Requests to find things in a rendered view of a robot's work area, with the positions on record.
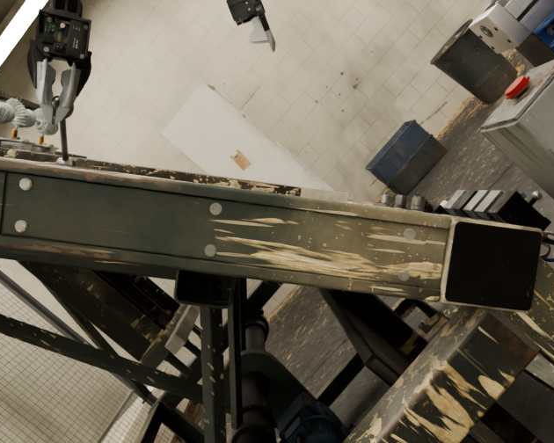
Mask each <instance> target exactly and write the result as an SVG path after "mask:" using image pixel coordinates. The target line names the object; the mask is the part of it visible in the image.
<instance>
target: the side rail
mask: <svg viewBox="0 0 554 443"><path fill-rule="evenodd" d="M450 223H451V218H450V217H448V216H444V215H437V214H425V213H418V212H412V211H404V210H398V209H391V208H385V207H372V206H365V205H358V204H352V203H345V202H338V201H331V200H319V199H312V198H305V197H299V196H292V195H286V194H278V193H271V192H259V191H253V190H245V189H239V188H232V187H226V186H219V185H206V184H200V183H193V182H186V181H179V180H172V179H166V178H153V177H146V176H140V175H133V174H127V173H119V172H113V171H100V170H93V169H86V168H80V167H73V166H67V165H60V164H53V163H41V162H34V161H26V160H20V159H13V158H7V157H0V248H6V249H13V250H21V251H34V252H41V253H48V254H55V255H63V256H70V257H77V258H90V259H97V260H105V261H112V262H119V263H126V264H133V265H146V266H153V267H160V268H167V269H174V270H181V271H189V272H202V273H209V274H216V275H223V276H230V277H238V278H245V279H252V280H265V281H272V282H280V283H287V284H294V285H301V286H308V287H321V288H329V289H336V290H343V291H350V292H357V293H364V294H378V295H385V296H392V297H399V298H406V299H413V300H420V301H433V302H438V301H439V299H440V294H441V289H440V284H441V273H442V267H443V261H444V255H445V250H446V243H447V237H448V231H449V230H450Z"/></svg>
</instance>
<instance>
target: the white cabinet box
mask: <svg viewBox="0 0 554 443"><path fill-rule="evenodd" d="M161 134H162V135H163V136H164V137H166V138H167V139H168V140H169V141H170V142H172V143H173V144H174V145H175V146H176V147H177V148H179V149H180V150H181V151H182V152H183V153H184V154H186V155H187V156H188V157H189V158H190V159H192V160H193V161H194V162H195V163H196V164H198V165H199V166H200V167H201V168H202V169H203V170H204V171H205V172H206V173H207V174H208V175H213V176H219V177H226V178H238V179H245V180H251V181H259V182H265V183H272V184H278V185H291V186H298V187H307V188H314V189H320V190H327V191H333V190H332V189H331V187H330V186H328V185H327V184H326V183H325V182H324V181H323V180H322V179H320V178H319V177H318V176H317V175H316V174H315V173H313V172H312V171H311V170H310V169H309V168H308V167H306V166H305V165H304V164H303V163H302V162H301V161H299V160H298V159H297V158H296V157H295V156H294V155H292V154H291V153H290V152H289V151H288V150H287V149H285V148H284V147H283V146H282V145H281V144H280V143H279V142H277V141H276V140H275V139H274V138H273V137H272V136H271V135H270V134H269V133H268V132H267V131H265V130H264V129H263V128H262V127H261V126H260V125H258V124H257V123H256V122H255V121H254V120H253V119H251V118H250V117H249V116H248V115H247V114H246V113H244V112H243V111H242V110H241V109H240V108H239V107H238V106H236V105H235V104H234V103H233V102H232V101H231V100H229V99H228V98H227V97H226V96H225V95H224V94H222V93H221V92H220V91H219V90H218V89H217V88H215V87H214V86H213V85H210V84H206V83H204V82H203V83H201V85H200V86H199V87H198V89H197V90H196V91H195V92H194V94H193V95H192V96H191V97H190V98H189V99H188V100H187V101H186V103H185V104H184V105H183V107H182V108H181V109H180V110H179V112H178V113H177V114H176V116H175V117H174V118H173V119H172V121H171V122H170V123H169V124H168V126H167V127H166V128H165V129H164V131H163V132H162V133H161Z"/></svg>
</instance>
